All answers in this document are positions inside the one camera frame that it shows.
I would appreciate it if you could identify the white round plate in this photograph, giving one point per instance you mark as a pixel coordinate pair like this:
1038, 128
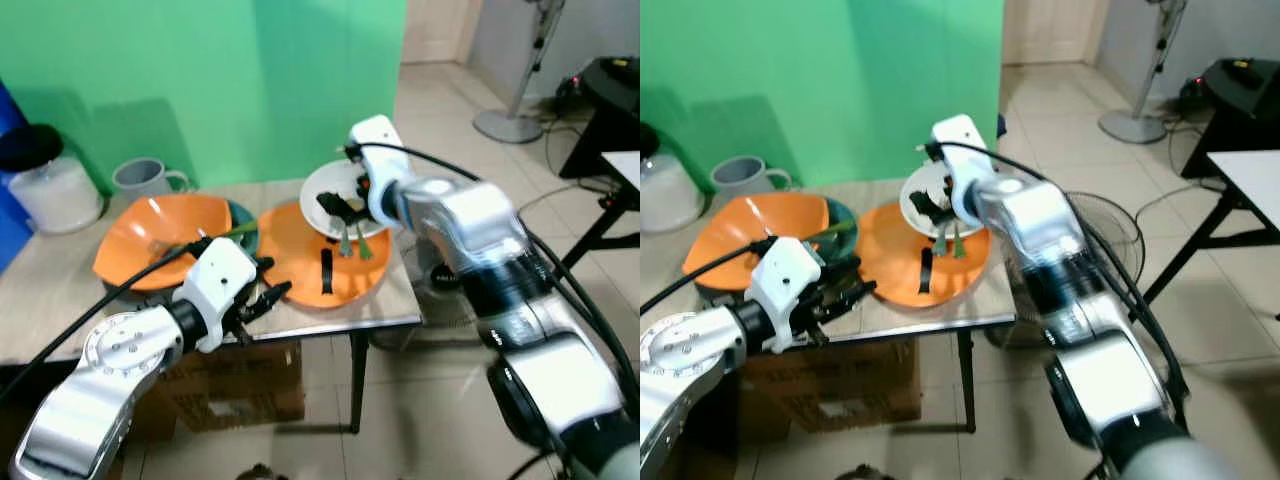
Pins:
922, 178
322, 180

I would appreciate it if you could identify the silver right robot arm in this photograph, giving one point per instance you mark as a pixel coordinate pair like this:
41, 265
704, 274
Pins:
1040, 225
470, 222

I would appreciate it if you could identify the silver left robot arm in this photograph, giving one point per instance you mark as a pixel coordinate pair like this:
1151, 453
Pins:
690, 350
110, 352

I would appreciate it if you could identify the flat orange plate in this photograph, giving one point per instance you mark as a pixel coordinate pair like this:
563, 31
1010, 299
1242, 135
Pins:
290, 262
890, 266

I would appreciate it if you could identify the black utensil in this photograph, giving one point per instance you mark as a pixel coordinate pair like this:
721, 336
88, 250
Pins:
326, 272
926, 272

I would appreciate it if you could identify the long green utensil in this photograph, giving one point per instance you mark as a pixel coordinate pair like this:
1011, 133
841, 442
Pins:
236, 231

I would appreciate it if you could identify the brown cardboard box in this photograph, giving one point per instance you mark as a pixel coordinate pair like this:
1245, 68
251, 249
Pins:
235, 385
840, 385

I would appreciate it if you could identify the teal plate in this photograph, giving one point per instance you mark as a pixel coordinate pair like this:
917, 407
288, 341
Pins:
245, 214
843, 214

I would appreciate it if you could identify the black floor fan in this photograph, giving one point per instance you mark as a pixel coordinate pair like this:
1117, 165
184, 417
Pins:
1112, 230
445, 290

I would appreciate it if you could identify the deep orange plate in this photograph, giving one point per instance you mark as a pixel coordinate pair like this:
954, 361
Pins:
140, 226
730, 226

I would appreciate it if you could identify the black table leg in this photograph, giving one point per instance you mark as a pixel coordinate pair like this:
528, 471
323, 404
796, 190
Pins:
358, 385
965, 385

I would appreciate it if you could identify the grey mug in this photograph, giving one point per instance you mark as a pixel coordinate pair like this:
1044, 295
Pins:
140, 178
742, 176

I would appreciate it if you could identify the grey robot foot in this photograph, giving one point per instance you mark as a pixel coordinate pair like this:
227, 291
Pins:
262, 472
865, 472

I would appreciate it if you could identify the grey standing fan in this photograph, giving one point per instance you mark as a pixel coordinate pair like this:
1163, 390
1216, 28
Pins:
1132, 126
508, 126

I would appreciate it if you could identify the green backdrop screen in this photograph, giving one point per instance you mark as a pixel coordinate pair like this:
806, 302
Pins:
200, 70
820, 70

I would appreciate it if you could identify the white plastic tub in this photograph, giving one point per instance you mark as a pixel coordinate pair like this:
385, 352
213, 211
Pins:
60, 198
668, 195

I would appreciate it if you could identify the beige door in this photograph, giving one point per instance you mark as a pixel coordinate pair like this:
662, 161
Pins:
1050, 30
435, 30

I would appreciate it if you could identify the black device with red light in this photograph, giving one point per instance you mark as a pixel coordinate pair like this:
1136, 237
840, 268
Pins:
1193, 95
572, 95

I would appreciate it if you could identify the white table with black legs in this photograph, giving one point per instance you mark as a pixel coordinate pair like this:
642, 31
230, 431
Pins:
1250, 180
625, 168

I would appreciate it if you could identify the black side table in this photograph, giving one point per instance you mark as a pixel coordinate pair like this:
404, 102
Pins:
1215, 140
600, 135

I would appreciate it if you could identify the blue object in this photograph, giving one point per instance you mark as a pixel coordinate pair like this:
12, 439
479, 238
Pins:
8, 200

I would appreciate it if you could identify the black round lid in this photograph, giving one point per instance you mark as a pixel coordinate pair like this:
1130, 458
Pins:
28, 145

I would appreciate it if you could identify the black device with yellow label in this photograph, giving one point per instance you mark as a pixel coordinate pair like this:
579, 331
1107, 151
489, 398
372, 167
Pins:
1245, 88
615, 85

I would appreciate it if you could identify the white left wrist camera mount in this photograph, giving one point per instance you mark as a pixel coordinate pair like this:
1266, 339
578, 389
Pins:
785, 280
215, 280

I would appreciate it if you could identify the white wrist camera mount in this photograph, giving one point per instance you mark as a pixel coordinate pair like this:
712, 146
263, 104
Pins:
785, 280
958, 140
375, 140
215, 280

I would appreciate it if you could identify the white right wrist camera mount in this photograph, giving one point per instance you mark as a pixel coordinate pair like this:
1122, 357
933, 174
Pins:
958, 140
375, 140

